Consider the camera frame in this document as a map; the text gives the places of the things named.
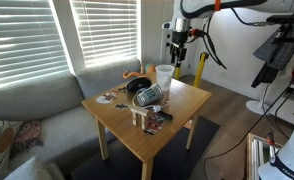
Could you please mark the light wooden square table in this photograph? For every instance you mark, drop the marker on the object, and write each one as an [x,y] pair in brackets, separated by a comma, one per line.
[180,100]

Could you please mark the red black sticker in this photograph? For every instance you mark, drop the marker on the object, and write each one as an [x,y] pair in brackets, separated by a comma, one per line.
[153,126]

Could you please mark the black round bowl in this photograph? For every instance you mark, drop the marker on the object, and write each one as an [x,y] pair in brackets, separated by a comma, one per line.
[138,84]

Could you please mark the dark red patterned cushion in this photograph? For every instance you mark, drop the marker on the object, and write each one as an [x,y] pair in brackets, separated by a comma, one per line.
[28,135]

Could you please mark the white window blind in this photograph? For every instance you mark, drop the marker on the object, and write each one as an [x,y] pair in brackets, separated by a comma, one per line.
[107,30]
[23,40]

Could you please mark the white low cabinet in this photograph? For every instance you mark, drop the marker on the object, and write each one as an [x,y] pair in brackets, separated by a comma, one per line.
[290,111]

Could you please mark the dark blue rug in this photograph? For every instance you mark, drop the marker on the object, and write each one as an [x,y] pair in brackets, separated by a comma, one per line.
[173,160]

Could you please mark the clear frosted plastic cup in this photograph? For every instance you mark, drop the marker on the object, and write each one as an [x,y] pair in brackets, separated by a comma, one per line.
[164,78]

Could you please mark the small wooden arch block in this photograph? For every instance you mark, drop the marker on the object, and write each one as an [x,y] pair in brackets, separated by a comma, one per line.
[139,111]

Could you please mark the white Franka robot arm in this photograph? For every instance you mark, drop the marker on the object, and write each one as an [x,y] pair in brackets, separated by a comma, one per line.
[200,6]

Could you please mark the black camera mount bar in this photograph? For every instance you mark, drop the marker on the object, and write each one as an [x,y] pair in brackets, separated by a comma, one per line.
[287,18]

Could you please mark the beige cushion circle pattern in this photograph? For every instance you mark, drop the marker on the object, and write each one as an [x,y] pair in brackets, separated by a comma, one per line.
[0,143]

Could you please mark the dark grey hanging cover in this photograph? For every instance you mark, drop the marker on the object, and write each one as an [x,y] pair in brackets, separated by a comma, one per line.
[273,53]

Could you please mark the small black sticker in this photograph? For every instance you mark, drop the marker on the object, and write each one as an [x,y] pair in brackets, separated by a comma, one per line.
[122,106]

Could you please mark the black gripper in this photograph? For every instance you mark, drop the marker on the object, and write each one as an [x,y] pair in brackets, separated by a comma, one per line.
[178,50]

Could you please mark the yellow post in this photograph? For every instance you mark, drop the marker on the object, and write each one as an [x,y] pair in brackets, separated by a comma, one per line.
[177,74]
[200,70]

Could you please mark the grey fabric sofa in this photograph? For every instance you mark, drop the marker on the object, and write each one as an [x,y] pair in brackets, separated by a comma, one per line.
[37,96]

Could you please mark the snowman sticker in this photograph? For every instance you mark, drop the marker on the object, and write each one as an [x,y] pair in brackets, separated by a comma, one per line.
[102,99]

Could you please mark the framed box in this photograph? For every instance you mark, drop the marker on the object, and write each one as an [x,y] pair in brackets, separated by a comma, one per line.
[253,156]

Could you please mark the white pedestal stand base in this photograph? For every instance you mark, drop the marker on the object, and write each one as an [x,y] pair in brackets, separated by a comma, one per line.
[257,107]

